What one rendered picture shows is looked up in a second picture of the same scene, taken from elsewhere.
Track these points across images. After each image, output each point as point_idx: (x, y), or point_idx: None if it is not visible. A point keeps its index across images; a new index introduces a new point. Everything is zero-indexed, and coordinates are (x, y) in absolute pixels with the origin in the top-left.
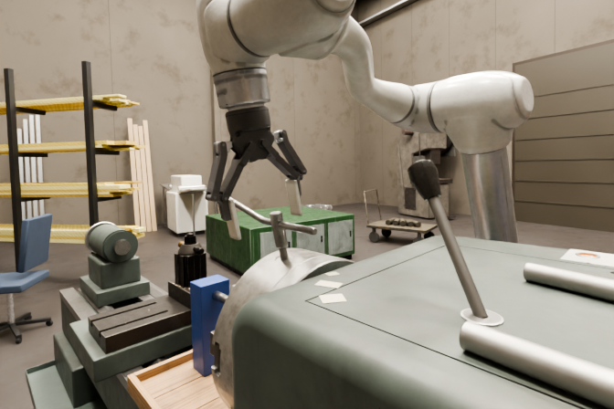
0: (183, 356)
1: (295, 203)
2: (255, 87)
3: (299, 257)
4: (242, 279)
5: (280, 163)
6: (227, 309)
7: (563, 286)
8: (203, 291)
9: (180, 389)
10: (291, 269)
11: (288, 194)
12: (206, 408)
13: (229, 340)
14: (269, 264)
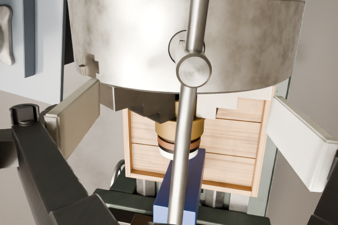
0: (205, 184)
1: (89, 99)
2: None
3: (173, 20)
4: (254, 81)
5: (71, 173)
6: (284, 68)
7: None
8: (193, 206)
9: (229, 151)
10: None
11: (80, 137)
12: (228, 114)
13: (298, 37)
14: (215, 60)
